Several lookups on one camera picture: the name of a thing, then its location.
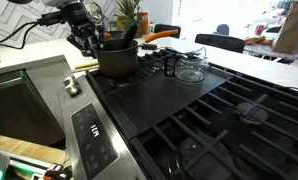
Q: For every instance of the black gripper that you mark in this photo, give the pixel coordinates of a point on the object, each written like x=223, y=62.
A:
x=77, y=16

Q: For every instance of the black cooking spoon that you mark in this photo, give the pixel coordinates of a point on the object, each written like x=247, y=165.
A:
x=129, y=35

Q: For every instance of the black griddle plate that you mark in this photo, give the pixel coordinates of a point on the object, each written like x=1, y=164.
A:
x=149, y=100

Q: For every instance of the jar with orange lid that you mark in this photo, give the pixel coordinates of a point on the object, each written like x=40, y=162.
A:
x=107, y=34

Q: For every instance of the wooden spatula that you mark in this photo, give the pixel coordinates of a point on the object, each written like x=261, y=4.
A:
x=85, y=64

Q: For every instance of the wooden spoon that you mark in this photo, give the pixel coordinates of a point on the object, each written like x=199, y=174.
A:
x=84, y=69

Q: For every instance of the silver stove knob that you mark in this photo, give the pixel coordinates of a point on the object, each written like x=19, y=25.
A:
x=74, y=90
x=68, y=81

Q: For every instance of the green potted plant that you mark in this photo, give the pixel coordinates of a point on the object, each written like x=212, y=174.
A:
x=129, y=10

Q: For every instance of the orange bottle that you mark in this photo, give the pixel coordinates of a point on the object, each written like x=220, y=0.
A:
x=143, y=23

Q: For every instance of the black cast iron grate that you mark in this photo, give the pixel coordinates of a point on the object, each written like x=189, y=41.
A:
x=206, y=146
x=149, y=61

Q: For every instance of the small white bottle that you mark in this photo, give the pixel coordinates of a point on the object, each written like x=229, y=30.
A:
x=151, y=27

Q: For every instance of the black chair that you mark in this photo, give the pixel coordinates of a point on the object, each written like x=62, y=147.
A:
x=219, y=42
x=167, y=29

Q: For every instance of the stainless dishwasher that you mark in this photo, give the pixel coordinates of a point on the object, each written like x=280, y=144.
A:
x=15, y=113

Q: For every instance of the glass coffee carafe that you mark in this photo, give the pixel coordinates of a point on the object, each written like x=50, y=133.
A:
x=190, y=71

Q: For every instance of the black gas stove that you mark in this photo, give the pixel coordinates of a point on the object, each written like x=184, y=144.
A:
x=99, y=156

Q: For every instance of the wooden table top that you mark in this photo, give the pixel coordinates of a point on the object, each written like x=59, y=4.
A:
x=22, y=146

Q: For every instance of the blue chair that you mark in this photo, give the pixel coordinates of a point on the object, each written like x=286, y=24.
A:
x=223, y=29

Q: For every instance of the yellow crumpled wrapper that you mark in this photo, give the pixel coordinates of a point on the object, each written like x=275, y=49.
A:
x=255, y=40

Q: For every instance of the red cup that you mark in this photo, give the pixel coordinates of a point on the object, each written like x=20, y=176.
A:
x=259, y=30

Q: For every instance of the gray dining table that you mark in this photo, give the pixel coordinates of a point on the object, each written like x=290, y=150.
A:
x=262, y=50

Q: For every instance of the brown paper bag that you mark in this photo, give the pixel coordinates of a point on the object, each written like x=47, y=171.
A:
x=292, y=30

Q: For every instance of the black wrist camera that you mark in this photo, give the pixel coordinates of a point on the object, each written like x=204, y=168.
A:
x=50, y=19

